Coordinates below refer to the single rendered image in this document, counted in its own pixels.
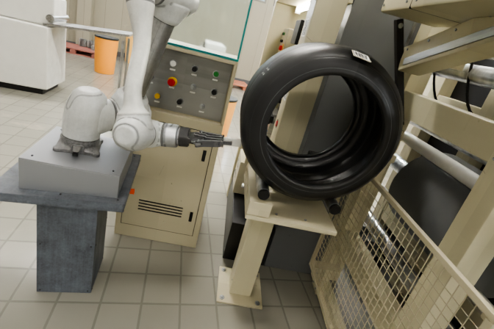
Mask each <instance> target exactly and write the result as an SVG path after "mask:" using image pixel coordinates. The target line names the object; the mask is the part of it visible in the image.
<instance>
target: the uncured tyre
mask: <svg viewBox="0 0 494 329"><path fill-rule="evenodd" d="M352 50H355V51H358V52H359V53H361V54H364V55H367V56H369V58H370V60H371V62H368V61H366V60H363V59H360V58H359V57H355V56H354V55H353V52H352ZM273 57H274V58H273ZM273 57H271V58H270V59H268V60H267V61H266V62H264V63H263V64H262V65H261V66H260V67H259V69H258V70H257V71H256V73H255V74H254V75H253V76H252V78H251V80H250V81H249V83H248V85H247V87H246V90H245V92H244V94H243V99H242V102H241V106H240V140H241V144H242V147H243V151H244V154H245V156H246V158H247V160H248V163H249V164H250V165H251V167H252V169H253V170H254V172H255V173H256V174H257V175H258V176H259V177H260V178H261V179H262V180H263V181H264V182H265V183H266V184H267V185H268V186H270V187H271V188H273V189H274V190H276V191H277V192H280V193H282V194H283V195H286V196H289V197H292V198H296V199H300V200H330V199H334V198H339V197H342V196H344V195H347V194H350V193H352V192H354V191H356V190H358V189H360V188H361V187H363V186H365V185H366V184H367V183H369V182H370V181H371V180H373V179H374V178H375V177H376V176H377V175H378V174H379V173H380V172H381V171H382V170H383V169H384V167H385V166H386V165H387V163H388V162H389V161H390V159H391V158H392V156H393V154H394V153H395V150H396V148H397V146H398V143H399V140H400V138H401V132H402V128H403V122H404V111H403V105H402V100H401V96H400V93H399V91H398V88H397V86H396V84H395V82H394V81H393V79H392V77H391V76H390V74H389V73H388V72H387V71H386V70H385V68H384V67H383V66H382V65H381V64H380V63H379V62H377V61H376V60H375V59H374V58H373V57H371V56H370V55H368V54H366V53H365V52H363V51H360V50H358V49H355V48H352V47H349V46H343V45H338V44H333V43H323V42H310V43H301V44H298V45H294V46H291V47H289V48H286V49H284V50H282V51H280V52H278V53H277V54H274V55H273ZM268 66H269V67H270V68H271V69H270V70H269V71H268V72H267V73H266V74H265V75H264V76H263V77H262V76H261V75H260V74H261V73H262V72H263V71H264V70H265V69H266V68H267V67H268ZM331 75H334V76H341V77H342V78H343V79H344V80H345V82H346V84H347V85H348V87H349V89H350V91H351V95H352V98H353V113H352V117H351V122H350V123H349V125H348V128H347V129H346V131H345V133H344V134H343V135H342V137H341V138H340V139H339V140H338V141H337V142H336V143H335V144H333V145H331V146H330V147H328V148H327V149H325V150H322V151H319V152H317V153H311V154H297V153H291V152H288V151H285V150H283V149H281V148H280V147H278V146H277V145H275V144H274V143H273V142H272V141H271V140H270V138H269V137H268V135H267V129H268V122H269V120H270V117H271V114H272V112H273V110H274V109H275V107H276V105H277V104H278V103H279V101H280V100H281V99H282V98H283V97H284V96H285V95H286V94H287V93H288V92H289V91H290V90H292V89H293V88H294V87H295V86H297V85H298V84H300V83H302V82H305V81H306V80H309V79H313V78H315V77H319V76H331Z"/></svg>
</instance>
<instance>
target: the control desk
mask: <svg viewBox="0 0 494 329"><path fill-rule="evenodd" d="M237 65H238V62H236V61H233V60H230V59H224V58H221V57H216V56H213V55H209V54H204V53H201V52H197V51H193V50H190V49H186V48H181V47H178V46H172V45H169V44H167V46H166V47H165V50H164V52H163V55H162V57H161V60H160V62H159V65H158V66H157V69H156V71H155V74H154V76H153V79H152V80H151V84H150V85H149V87H148V90H147V92H146V96H147V98H148V104H149V106H150V107H151V119H152V120H157V121H159V122H162V123H171V124H179V127H188V128H190V131H191V132H196V131H197V132H199V131H200V130H202V131H206V132H210V133H215V134H222V131H223V125H224V122H225V119H226V113H227V109H228V106H229V100H230V97H231V93H232V88H233V84H234V80H235V74H236V71H237ZM133 154H139V155H141V158H140V164H139V166H138V169H137V172H136V175H135V179H134V181H133V184H132V188H131V189H135V193H134V194H129V197H128V200H127V202H126V206H125V209H124V212H123V213H122V212H116V217H115V230H114V233H116V234H123V235H127V236H135V237H139V238H144V239H150V240H155V241H159V242H167V243H171V244H175V245H183V246H187V247H196V243H197V239H198V234H199V230H200V227H201V221H202V217H203V214H204V208H205V205H206V201H207V196H208V192H209V188H210V182H211V179H212V173H213V170H214V166H215V160H216V157H217V154H218V148H217V147H200V148H196V147H195V145H194V144H189V146H188V147H181V146H177V147H176V148H170V147H163V146H158V147H154V148H145V149H143V150H141V151H133Z"/></svg>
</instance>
